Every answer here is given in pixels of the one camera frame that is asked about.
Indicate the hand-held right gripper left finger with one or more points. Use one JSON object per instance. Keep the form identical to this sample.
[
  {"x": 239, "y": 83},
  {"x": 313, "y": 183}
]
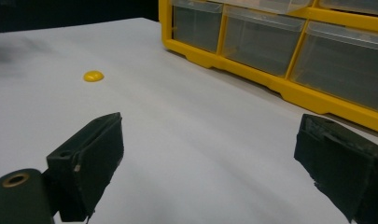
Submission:
[{"x": 90, "y": 161}]

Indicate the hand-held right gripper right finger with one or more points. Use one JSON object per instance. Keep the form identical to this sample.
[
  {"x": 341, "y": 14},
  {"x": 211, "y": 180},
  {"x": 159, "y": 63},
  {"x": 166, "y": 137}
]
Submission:
[{"x": 339, "y": 168}]

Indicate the small yellow round piece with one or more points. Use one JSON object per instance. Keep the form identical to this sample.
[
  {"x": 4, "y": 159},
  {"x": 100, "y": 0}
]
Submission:
[{"x": 93, "y": 76}]

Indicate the yellow drawer organizer cabinet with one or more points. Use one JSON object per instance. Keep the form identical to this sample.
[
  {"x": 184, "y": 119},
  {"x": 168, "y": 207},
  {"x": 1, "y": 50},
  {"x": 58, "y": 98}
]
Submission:
[{"x": 283, "y": 85}]

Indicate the clear plastic drawer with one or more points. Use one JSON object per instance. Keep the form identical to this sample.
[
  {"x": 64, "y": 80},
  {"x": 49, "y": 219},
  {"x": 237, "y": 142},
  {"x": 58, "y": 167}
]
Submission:
[
  {"x": 342, "y": 68},
  {"x": 196, "y": 26},
  {"x": 354, "y": 5},
  {"x": 270, "y": 4},
  {"x": 261, "y": 43}
]

